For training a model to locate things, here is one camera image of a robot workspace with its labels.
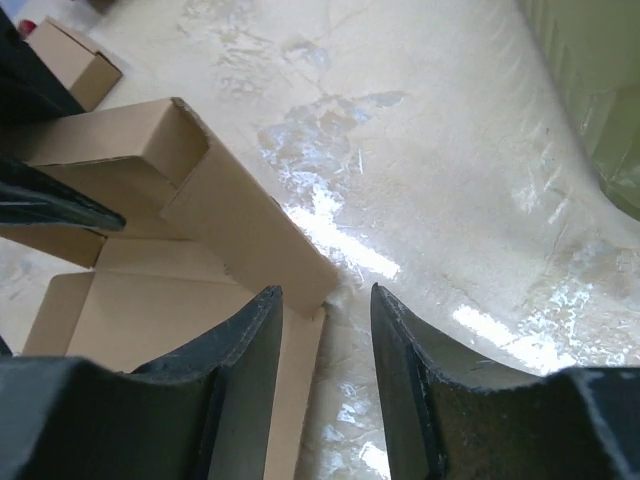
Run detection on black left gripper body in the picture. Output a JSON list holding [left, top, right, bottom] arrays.
[[0, 10, 85, 126]]

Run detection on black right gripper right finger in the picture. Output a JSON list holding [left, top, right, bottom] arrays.
[[370, 285, 639, 479]]

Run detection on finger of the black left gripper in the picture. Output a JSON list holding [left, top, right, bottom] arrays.
[[1, 154, 125, 231]]

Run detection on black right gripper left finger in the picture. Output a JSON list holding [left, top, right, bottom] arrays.
[[1, 286, 283, 479]]

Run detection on brown cardboard box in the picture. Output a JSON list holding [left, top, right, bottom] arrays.
[[1, 98, 338, 479]]

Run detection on folded cardboard box lower left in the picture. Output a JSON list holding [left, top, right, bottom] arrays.
[[26, 17, 122, 111]]

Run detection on red grape bunch on table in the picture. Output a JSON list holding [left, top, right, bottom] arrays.
[[17, 19, 37, 37]]

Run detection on olive green plastic basket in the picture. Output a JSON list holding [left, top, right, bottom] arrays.
[[519, 1, 639, 219]]

